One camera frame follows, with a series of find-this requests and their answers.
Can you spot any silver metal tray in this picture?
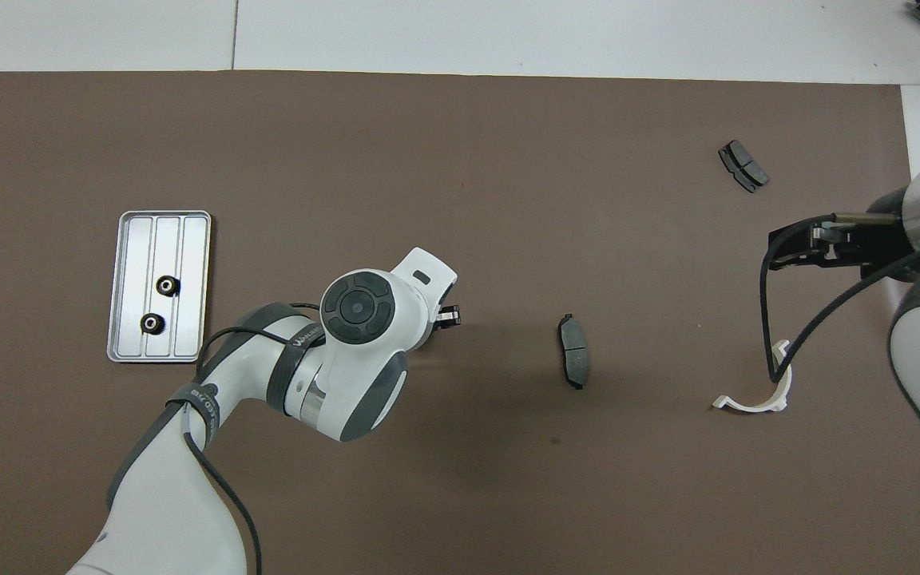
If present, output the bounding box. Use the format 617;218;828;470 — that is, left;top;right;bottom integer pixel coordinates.
106;210;212;364

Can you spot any dark grey brake pad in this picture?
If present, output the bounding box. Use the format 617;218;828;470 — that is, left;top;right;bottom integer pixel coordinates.
719;140;770;194
558;313;591;391

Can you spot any brown paper table mat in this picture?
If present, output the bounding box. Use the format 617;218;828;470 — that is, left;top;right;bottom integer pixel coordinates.
0;70;920;575

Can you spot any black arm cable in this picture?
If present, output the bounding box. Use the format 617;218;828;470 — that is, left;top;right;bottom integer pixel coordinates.
180;299;325;575
759;212;920;384

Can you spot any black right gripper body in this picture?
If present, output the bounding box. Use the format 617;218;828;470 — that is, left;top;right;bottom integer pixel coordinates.
834;185;918;263

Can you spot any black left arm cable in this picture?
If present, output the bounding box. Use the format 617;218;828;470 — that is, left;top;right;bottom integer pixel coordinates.
180;299;325;575

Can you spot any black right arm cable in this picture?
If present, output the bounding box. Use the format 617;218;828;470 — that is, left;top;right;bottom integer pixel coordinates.
759;212;920;384

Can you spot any white curved plastic bracket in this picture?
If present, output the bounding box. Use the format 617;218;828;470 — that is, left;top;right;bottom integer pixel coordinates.
712;339;794;414

